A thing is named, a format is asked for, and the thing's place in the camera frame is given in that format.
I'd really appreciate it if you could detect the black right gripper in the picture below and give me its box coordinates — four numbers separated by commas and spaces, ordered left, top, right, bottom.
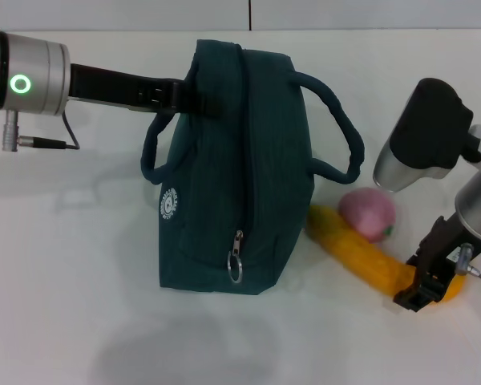
393, 216, 466, 313

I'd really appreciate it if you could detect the dark teal lunch bag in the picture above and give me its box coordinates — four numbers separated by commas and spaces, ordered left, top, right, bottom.
139, 38, 365, 296

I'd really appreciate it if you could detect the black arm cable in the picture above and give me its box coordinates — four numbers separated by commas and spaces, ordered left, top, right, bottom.
451, 243, 481, 281
18, 111, 81, 152

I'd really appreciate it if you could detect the pink toy peach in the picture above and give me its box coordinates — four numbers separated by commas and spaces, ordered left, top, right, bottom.
338, 188, 397, 244

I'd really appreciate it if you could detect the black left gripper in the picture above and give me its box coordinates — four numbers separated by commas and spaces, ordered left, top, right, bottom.
67, 63, 224, 118

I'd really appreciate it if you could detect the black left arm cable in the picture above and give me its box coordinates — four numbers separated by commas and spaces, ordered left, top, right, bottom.
18, 111, 81, 152

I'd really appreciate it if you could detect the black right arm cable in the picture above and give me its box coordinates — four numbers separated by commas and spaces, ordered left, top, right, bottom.
451, 243, 481, 281

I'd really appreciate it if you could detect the yellow banana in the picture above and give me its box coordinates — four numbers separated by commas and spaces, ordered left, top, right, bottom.
307, 204, 468, 302

